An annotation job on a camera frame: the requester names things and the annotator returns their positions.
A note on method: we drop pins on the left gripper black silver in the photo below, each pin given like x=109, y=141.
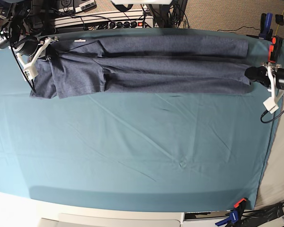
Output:
x=269, y=75

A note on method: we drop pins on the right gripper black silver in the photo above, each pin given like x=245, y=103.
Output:
x=29, y=46

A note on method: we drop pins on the blue-grey heathered T-shirt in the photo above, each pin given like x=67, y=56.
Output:
x=144, y=64

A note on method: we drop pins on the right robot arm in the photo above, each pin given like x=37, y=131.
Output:
x=24, y=24

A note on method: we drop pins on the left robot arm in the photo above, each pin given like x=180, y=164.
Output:
x=268, y=75

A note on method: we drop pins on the orange black clamp right edge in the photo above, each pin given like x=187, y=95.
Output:
x=275, y=49

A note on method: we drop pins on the blue spring clamp top right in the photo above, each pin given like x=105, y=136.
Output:
x=265, y=24

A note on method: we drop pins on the blue spring clamp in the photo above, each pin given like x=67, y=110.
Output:
x=265, y=24
x=231, y=219

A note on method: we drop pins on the teal table cloth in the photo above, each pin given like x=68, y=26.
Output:
x=132, y=151

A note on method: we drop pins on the orange black clamp bottom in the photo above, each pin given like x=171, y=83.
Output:
x=240, y=205

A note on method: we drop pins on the blue spring clamp bottom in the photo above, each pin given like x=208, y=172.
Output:
x=231, y=219

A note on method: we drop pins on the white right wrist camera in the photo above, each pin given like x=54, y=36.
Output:
x=30, y=71

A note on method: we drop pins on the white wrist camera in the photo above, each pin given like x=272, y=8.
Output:
x=30, y=71
x=271, y=105

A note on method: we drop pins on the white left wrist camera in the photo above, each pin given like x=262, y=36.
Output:
x=271, y=105

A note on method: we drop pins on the white power strip red switch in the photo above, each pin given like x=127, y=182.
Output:
x=141, y=23

